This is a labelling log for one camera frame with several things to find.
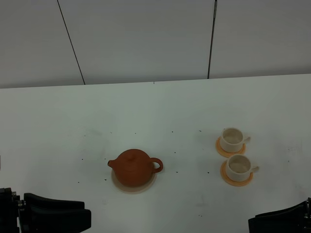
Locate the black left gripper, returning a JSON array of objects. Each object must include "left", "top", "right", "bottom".
[{"left": 0, "top": 188, "right": 91, "bottom": 233}]

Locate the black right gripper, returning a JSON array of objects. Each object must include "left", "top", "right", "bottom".
[{"left": 248, "top": 198, "right": 311, "bottom": 233}]

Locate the brown clay teapot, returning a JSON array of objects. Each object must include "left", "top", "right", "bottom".
[{"left": 107, "top": 149, "right": 164, "bottom": 187}]

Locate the beige round teapot saucer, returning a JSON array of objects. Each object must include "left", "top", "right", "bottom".
[{"left": 111, "top": 171, "right": 156, "bottom": 194}]

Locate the near white teacup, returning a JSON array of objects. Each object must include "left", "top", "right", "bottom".
[{"left": 225, "top": 154, "right": 259, "bottom": 182}]

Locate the white teacup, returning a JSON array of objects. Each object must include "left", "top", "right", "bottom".
[
  {"left": 225, "top": 154, "right": 259, "bottom": 182},
  {"left": 220, "top": 127, "right": 251, "bottom": 153}
]

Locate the near orange coaster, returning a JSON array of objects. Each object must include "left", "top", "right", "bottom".
[{"left": 220, "top": 162, "right": 253, "bottom": 187}]

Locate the orange coaster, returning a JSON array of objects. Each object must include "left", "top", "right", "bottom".
[
  {"left": 220, "top": 162, "right": 253, "bottom": 187},
  {"left": 215, "top": 137, "right": 246, "bottom": 158}
]

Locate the far orange coaster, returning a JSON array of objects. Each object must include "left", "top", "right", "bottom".
[{"left": 215, "top": 137, "right": 246, "bottom": 158}]

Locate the far white teacup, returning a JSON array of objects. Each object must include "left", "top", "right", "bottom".
[{"left": 220, "top": 127, "right": 251, "bottom": 153}]

